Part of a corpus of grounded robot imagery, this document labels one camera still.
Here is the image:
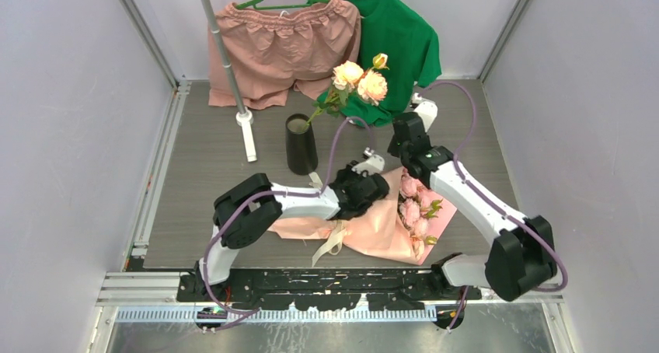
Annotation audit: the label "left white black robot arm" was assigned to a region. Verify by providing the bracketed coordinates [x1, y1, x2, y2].
[196, 155, 389, 301]

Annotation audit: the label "cream printed ribbon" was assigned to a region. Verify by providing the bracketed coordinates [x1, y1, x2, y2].
[312, 220, 349, 267]

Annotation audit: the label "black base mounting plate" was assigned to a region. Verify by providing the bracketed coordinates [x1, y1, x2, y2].
[176, 267, 461, 311]

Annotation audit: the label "pink paper bouquet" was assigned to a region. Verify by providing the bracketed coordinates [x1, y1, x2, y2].
[268, 167, 457, 265]

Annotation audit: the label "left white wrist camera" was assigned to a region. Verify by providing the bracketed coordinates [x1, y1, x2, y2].
[351, 147, 385, 177]

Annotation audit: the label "purple cable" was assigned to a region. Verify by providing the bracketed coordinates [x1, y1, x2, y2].
[414, 80, 570, 332]
[201, 115, 378, 332]

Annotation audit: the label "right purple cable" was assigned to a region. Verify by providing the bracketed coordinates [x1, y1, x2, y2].
[414, 80, 570, 332]

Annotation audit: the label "pink shorts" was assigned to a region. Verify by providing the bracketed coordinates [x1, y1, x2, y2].
[215, 0, 361, 110]

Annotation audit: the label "black conical vase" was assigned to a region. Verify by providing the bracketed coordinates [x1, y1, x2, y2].
[285, 114, 319, 175]

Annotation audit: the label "peach rose stem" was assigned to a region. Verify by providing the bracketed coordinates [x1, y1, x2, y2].
[304, 53, 389, 130]

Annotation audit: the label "silver clothes rack pole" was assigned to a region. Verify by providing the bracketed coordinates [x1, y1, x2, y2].
[200, 0, 257, 163]

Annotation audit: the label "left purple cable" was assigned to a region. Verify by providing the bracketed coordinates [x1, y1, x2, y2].
[201, 115, 378, 332]

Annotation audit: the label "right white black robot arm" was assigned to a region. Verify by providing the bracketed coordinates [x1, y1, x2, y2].
[389, 112, 567, 302]

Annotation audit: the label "green t-shirt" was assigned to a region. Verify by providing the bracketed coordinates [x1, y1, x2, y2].
[342, 0, 442, 126]

